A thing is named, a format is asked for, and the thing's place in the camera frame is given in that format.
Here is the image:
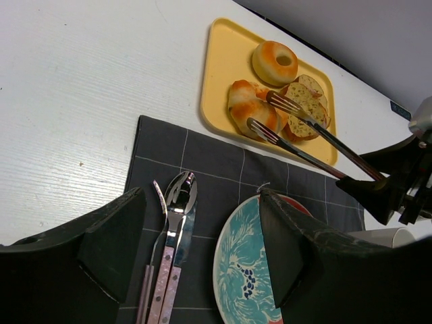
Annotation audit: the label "right blue corner label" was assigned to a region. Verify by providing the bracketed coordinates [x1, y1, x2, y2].
[390, 101, 412, 121]

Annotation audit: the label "pink handled fork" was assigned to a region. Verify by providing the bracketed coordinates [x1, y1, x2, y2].
[134, 180, 169, 324]

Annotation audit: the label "dark checked placemat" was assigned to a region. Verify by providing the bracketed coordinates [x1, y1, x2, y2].
[117, 116, 365, 323]

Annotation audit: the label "pink handled knife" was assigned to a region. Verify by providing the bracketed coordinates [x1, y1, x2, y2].
[159, 202, 198, 324]

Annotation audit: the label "yellow plastic tray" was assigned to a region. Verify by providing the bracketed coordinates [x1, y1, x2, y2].
[200, 18, 338, 166]

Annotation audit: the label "ring donut bread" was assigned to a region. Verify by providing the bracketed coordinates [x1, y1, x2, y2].
[252, 40, 298, 86]

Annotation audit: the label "speckled bread slice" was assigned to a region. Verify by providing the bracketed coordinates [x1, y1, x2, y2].
[280, 74, 328, 120]
[283, 110, 331, 142]

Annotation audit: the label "striped round bun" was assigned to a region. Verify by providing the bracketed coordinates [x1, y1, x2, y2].
[227, 80, 288, 140]

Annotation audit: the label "red and teal plate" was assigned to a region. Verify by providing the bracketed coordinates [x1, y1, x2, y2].
[212, 194, 313, 324]

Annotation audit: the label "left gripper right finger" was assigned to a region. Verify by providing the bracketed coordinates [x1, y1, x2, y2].
[259, 189, 431, 323]

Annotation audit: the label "metal serving tongs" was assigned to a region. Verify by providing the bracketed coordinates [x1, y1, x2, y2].
[246, 90, 385, 183]

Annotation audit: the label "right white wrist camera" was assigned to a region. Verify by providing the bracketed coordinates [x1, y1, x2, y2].
[408, 97, 432, 138]

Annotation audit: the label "pink handled spoon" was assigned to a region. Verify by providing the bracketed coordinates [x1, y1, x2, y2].
[142, 171, 198, 323]

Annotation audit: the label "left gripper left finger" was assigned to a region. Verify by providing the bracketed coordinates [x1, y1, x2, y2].
[1, 188, 146, 323]

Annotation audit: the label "white ceramic mug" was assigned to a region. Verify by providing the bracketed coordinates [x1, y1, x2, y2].
[348, 227, 416, 248]

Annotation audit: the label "speckled bread slice back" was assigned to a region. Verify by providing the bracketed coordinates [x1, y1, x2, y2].
[280, 74, 328, 120]

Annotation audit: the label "speckled bread slice front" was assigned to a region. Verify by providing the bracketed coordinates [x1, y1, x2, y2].
[283, 110, 331, 142]

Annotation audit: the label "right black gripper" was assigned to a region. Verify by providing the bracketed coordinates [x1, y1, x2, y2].
[335, 133, 431, 225]

